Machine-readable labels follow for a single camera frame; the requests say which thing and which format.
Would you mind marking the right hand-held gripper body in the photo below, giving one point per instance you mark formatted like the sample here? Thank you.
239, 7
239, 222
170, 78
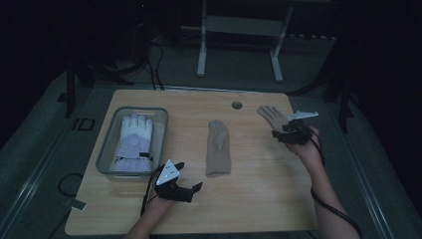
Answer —
298, 131

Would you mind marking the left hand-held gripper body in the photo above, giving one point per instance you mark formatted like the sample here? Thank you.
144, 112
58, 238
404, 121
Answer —
169, 176

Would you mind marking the beige knit glove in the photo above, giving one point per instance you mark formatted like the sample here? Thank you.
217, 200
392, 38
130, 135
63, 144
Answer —
272, 116
218, 149

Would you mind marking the clear plastic bin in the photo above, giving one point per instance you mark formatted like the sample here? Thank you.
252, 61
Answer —
160, 146

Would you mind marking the lilac white ski glove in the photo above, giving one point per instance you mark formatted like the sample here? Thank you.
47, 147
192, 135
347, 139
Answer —
132, 146

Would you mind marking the person's right hand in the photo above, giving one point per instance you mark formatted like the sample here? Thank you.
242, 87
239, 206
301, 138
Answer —
308, 152

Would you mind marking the person's left hand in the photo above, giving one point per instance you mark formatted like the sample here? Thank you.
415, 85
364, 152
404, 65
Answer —
159, 204

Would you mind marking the dark tripod stand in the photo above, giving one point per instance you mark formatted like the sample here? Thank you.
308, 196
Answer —
345, 99
70, 83

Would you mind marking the grey tape piece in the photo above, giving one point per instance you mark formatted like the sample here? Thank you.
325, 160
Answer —
79, 204

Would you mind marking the white metal stand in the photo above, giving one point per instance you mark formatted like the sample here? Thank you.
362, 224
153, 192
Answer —
244, 26

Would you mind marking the black rectangular floor frame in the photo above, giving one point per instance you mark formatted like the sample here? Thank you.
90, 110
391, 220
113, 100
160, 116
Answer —
75, 124

